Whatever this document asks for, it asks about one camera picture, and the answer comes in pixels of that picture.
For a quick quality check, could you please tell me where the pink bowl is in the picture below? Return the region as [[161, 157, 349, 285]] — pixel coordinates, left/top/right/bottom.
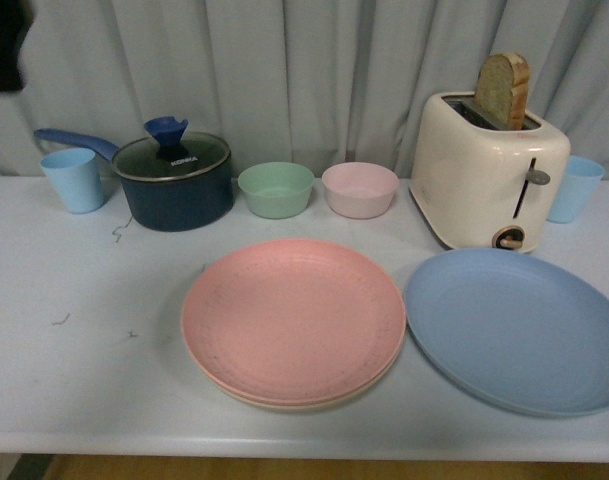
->
[[321, 162, 400, 219]]

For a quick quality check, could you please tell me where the green bowl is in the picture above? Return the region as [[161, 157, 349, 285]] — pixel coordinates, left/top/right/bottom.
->
[[238, 162, 315, 219]]

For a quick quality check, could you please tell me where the cream toaster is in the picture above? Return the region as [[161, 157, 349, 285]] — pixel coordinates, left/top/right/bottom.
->
[[409, 93, 570, 253]]

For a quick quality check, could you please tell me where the cream plate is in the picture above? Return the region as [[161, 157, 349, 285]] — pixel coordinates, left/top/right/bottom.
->
[[191, 348, 402, 411]]

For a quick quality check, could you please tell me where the light blue cup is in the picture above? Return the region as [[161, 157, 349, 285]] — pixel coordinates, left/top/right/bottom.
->
[[40, 147, 105, 214], [547, 155, 605, 224]]

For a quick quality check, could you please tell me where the glass pot lid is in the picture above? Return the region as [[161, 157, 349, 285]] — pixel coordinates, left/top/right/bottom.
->
[[112, 116, 230, 182]]

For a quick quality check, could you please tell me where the grey curtain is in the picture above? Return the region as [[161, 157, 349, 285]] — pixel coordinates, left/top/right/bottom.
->
[[0, 1, 609, 178]]

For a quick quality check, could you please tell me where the dark blue saucepan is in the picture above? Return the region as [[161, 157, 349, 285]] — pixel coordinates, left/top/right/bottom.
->
[[34, 128, 234, 232]]

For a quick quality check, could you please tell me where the bread slice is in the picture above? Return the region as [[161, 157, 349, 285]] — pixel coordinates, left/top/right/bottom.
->
[[474, 52, 530, 130]]

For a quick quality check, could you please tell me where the blue plate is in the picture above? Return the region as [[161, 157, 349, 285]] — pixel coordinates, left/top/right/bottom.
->
[[404, 249, 609, 417]]

